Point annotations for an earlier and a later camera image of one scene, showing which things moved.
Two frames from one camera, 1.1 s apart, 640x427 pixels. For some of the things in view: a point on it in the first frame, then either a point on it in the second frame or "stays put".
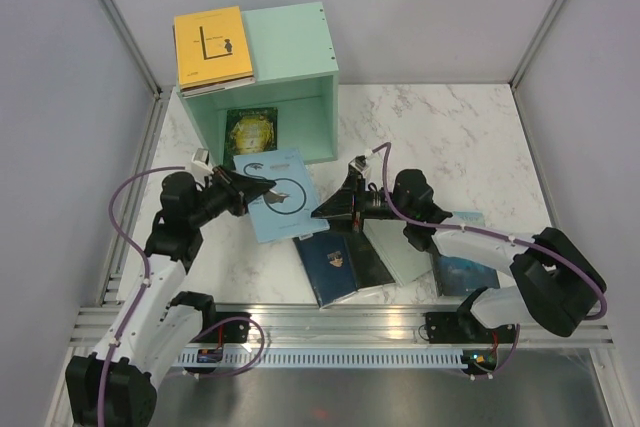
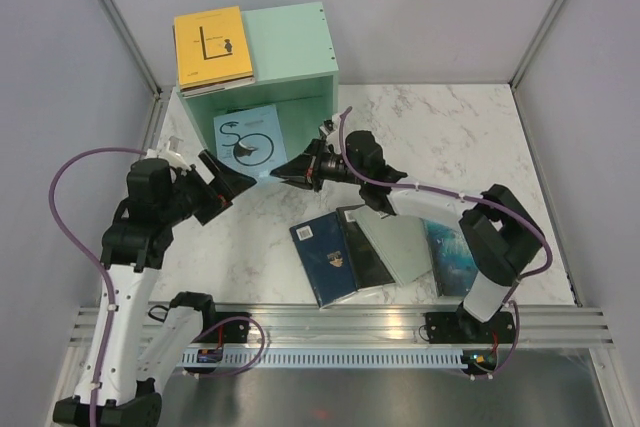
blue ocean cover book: [461, 276] stays put
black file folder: [368, 268] stays put
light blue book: [294, 215] to [250, 140]
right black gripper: [340, 204] to [305, 170]
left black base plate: [233, 331] stays put
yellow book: [211, 48] stays put
